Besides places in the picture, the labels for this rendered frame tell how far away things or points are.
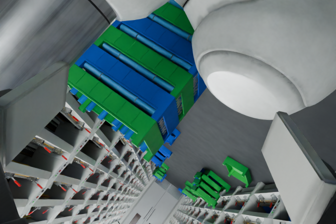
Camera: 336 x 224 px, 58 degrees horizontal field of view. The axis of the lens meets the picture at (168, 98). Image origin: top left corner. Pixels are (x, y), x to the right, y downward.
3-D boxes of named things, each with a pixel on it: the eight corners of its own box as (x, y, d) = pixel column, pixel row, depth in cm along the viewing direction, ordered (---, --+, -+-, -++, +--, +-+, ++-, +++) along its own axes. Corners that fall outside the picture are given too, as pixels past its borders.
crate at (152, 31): (210, 53, 83) (193, 74, 81) (208, 86, 101) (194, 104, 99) (128, 6, 92) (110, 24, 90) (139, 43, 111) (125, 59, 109)
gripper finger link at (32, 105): (3, 171, 13) (-14, 167, 13) (65, 106, 19) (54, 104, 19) (4, 108, 12) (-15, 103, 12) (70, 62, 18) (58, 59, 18)
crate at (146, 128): (156, 121, 77) (136, 146, 74) (164, 142, 95) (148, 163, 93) (73, 62, 86) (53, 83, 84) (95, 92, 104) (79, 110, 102)
